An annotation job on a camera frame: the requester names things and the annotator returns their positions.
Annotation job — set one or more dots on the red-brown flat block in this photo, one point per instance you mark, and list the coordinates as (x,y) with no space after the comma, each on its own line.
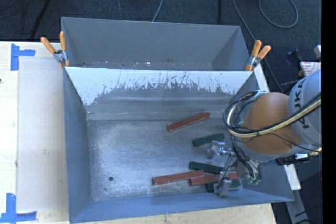
(177,177)
(188,121)
(204,180)

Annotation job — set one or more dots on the black cylinder on white bracket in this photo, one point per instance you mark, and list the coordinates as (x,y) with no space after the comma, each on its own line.
(287,160)

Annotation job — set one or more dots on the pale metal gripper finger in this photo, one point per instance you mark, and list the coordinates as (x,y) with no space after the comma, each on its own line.
(223,186)
(215,150)

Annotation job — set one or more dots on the grey metal bin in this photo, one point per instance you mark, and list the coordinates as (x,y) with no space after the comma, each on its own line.
(136,149)

